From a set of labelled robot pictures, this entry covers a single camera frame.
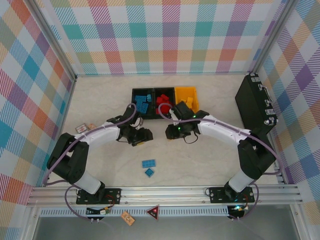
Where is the yellow plastic bin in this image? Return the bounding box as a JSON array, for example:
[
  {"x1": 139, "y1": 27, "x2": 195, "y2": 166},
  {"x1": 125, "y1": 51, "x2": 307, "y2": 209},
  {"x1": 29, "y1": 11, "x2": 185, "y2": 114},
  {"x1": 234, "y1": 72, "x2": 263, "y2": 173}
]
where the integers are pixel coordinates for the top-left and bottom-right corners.
[{"x1": 174, "y1": 86, "x2": 200, "y2": 113}]

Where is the white red small card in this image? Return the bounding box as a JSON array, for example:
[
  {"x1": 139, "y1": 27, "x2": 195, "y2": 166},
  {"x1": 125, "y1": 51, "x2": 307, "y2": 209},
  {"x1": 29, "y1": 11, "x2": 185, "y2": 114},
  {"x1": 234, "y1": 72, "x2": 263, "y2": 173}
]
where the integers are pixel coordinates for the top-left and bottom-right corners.
[{"x1": 75, "y1": 124, "x2": 89, "y2": 136}]

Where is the black hard case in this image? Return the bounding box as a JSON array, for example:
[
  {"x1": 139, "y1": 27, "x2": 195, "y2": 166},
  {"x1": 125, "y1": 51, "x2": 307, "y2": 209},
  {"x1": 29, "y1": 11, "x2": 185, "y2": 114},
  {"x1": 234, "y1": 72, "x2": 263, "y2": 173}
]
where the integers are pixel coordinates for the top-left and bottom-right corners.
[{"x1": 234, "y1": 72, "x2": 280, "y2": 138}]

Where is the red triangle sign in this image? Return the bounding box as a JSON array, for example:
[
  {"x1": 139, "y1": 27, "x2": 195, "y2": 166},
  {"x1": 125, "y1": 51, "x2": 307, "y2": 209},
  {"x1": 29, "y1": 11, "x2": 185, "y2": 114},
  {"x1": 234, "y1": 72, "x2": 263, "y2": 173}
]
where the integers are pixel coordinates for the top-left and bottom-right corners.
[{"x1": 146, "y1": 204, "x2": 161, "y2": 221}]

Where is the orange tag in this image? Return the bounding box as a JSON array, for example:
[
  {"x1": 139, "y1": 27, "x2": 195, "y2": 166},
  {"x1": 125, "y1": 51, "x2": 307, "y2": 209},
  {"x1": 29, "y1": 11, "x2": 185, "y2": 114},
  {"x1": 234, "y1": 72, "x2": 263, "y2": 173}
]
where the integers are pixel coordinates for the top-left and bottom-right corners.
[{"x1": 121, "y1": 210, "x2": 136, "y2": 225}]

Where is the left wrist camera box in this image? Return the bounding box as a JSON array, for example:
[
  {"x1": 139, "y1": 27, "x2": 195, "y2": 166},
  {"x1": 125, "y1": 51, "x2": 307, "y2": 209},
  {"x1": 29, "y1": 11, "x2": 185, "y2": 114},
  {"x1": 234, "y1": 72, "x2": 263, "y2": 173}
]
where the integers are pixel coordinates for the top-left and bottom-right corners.
[{"x1": 132, "y1": 116, "x2": 145, "y2": 130}]

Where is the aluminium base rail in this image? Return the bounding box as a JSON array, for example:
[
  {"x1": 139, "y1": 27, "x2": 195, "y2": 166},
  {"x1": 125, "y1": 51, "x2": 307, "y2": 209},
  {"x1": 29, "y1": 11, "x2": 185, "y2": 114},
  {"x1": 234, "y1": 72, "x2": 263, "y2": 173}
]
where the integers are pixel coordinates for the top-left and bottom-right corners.
[{"x1": 26, "y1": 185, "x2": 305, "y2": 208}]

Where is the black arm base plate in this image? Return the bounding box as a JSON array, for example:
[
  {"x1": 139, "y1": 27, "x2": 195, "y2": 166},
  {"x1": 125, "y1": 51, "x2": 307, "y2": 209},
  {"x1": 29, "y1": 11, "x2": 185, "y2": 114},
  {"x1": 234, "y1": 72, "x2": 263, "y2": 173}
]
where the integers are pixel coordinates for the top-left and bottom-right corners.
[
  {"x1": 75, "y1": 187, "x2": 122, "y2": 206},
  {"x1": 208, "y1": 186, "x2": 256, "y2": 204}
]

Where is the black power connector bracket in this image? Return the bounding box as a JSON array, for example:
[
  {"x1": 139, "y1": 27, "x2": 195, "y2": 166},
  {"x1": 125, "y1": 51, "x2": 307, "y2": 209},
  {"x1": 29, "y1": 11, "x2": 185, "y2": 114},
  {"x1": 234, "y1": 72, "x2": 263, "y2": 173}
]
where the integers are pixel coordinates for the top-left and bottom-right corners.
[
  {"x1": 86, "y1": 206, "x2": 112, "y2": 216},
  {"x1": 227, "y1": 204, "x2": 250, "y2": 216}
]

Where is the slotted cable duct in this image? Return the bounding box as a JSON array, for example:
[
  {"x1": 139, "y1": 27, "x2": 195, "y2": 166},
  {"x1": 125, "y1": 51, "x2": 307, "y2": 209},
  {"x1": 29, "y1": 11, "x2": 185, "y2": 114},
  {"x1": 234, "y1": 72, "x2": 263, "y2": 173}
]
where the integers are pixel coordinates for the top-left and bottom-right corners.
[{"x1": 39, "y1": 207, "x2": 232, "y2": 218}]

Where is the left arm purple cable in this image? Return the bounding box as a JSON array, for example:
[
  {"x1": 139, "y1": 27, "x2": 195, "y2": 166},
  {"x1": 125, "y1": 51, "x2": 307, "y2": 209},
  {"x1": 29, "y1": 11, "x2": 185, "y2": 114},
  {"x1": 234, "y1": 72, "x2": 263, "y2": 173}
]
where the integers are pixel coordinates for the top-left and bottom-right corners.
[{"x1": 42, "y1": 103, "x2": 138, "y2": 222}]

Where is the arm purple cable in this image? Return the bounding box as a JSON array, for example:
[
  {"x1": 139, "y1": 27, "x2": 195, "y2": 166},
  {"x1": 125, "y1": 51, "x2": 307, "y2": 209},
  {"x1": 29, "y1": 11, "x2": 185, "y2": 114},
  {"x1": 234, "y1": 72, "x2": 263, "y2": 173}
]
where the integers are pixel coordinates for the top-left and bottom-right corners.
[
  {"x1": 158, "y1": 103, "x2": 283, "y2": 221},
  {"x1": 42, "y1": 103, "x2": 138, "y2": 222}
]

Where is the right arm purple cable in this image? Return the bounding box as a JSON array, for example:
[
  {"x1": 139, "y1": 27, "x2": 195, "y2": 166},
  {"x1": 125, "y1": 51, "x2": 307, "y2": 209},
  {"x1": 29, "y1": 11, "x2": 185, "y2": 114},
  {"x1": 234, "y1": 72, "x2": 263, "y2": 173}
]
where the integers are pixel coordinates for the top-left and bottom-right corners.
[{"x1": 158, "y1": 103, "x2": 283, "y2": 221}]

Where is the aluminium side rail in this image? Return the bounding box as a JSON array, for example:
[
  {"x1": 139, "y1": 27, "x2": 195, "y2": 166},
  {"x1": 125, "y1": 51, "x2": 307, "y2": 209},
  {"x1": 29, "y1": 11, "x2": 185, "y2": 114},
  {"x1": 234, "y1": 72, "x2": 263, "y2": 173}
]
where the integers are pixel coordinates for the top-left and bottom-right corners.
[{"x1": 274, "y1": 162, "x2": 288, "y2": 186}]

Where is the aluminium frame post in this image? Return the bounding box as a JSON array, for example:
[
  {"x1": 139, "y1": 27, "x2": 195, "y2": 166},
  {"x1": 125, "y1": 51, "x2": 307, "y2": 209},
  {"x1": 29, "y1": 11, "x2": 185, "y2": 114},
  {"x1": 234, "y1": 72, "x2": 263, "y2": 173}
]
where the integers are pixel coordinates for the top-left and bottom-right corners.
[
  {"x1": 29, "y1": 0, "x2": 77, "y2": 82},
  {"x1": 249, "y1": 0, "x2": 299, "y2": 76}
]

